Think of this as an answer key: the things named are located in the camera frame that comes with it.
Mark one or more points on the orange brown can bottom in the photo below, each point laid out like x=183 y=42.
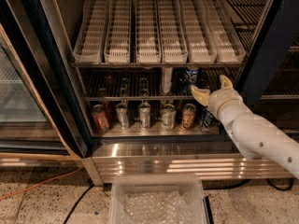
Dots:
x=188 y=116

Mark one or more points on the middle wire shelf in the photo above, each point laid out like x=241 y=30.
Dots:
x=129 y=85

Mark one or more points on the clear can organizer tray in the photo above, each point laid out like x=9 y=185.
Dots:
x=92 y=33
x=117 y=47
x=147 y=41
x=227 y=43
x=172 y=37
x=200 y=44

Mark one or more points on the blue can bottom shelf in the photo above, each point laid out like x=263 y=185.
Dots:
x=206 y=119

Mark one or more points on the white tall can middle shelf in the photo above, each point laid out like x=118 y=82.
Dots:
x=166 y=79

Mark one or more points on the red soda can bottom shelf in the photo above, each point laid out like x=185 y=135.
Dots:
x=100 y=117

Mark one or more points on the glass fridge door left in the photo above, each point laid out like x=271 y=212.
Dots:
x=38 y=112

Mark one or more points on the clear plastic bin with ice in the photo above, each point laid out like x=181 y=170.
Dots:
x=157 y=199

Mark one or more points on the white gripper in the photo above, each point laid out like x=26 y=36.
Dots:
x=221 y=99

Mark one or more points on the green silver can bottom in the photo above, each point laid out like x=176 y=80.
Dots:
x=168 y=116

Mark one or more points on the stainless steel fridge base grille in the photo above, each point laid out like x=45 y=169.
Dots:
x=208 y=160

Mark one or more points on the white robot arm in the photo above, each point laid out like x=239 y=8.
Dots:
x=254 y=136

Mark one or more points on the blue can middle shelf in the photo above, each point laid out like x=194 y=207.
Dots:
x=189 y=77

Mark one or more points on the blue can shelf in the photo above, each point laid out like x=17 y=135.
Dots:
x=189 y=77
x=206 y=119

